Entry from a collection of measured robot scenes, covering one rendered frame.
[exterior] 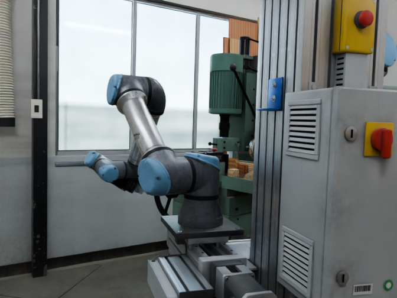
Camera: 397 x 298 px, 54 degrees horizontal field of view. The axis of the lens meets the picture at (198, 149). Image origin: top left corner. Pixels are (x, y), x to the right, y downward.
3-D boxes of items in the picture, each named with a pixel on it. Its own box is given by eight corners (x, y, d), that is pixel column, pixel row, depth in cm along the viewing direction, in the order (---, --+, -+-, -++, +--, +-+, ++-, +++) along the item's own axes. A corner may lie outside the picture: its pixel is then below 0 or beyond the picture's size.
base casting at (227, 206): (172, 200, 218) (172, 184, 217) (242, 190, 255) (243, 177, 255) (229, 216, 184) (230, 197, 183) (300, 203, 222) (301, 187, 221)
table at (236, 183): (158, 178, 211) (158, 167, 210) (200, 174, 231) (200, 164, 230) (240, 197, 165) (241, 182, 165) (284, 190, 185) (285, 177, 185)
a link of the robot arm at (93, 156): (86, 168, 167) (80, 161, 174) (106, 179, 174) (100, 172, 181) (97, 152, 168) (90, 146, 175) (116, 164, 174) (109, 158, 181)
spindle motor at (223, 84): (201, 113, 209) (203, 54, 207) (224, 115, 221) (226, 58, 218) (224, 113, 196) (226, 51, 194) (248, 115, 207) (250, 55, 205)
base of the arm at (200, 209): (229, 227, 126) (230, 196, 125) (184, 229, 121) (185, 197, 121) (214, 215, 140) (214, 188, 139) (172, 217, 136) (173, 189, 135)
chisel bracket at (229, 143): (211, 153, 209) (212, 137, 208) (230, 152, 218) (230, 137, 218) (221, 154, 203) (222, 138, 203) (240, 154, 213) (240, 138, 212)
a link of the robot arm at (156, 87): (168, 73, 158) (138, 167, 183) (143, 71, 152) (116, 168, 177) (180, 87, 150) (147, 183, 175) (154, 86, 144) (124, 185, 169)
